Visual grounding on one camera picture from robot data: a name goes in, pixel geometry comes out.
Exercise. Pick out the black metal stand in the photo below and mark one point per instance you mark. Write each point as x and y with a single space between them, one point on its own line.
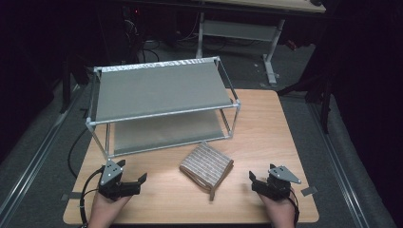
325 107
66 88

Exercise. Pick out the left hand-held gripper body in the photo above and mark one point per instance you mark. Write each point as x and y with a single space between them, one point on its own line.
111 188

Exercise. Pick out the small red object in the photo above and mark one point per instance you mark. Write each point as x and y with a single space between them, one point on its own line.
291 45

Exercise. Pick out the grey two-tier metal shelf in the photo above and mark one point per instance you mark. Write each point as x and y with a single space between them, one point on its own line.
158 91

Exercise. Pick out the grey tape piece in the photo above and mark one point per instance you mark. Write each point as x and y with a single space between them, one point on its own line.
309 191
74 195

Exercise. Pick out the person's left hand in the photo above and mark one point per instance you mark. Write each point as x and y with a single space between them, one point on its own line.
104 212

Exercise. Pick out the striped cloth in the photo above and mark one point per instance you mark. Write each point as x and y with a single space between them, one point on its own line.
206 166

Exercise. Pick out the white-legged wooden desk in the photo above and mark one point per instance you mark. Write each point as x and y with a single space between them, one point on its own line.
237 30

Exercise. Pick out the metal floor rail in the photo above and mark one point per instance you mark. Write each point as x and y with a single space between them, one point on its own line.
34 161
339 164

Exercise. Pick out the person's right hand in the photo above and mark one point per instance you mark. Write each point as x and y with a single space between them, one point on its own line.
282 213

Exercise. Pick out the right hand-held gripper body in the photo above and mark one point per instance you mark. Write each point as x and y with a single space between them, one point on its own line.
275 188

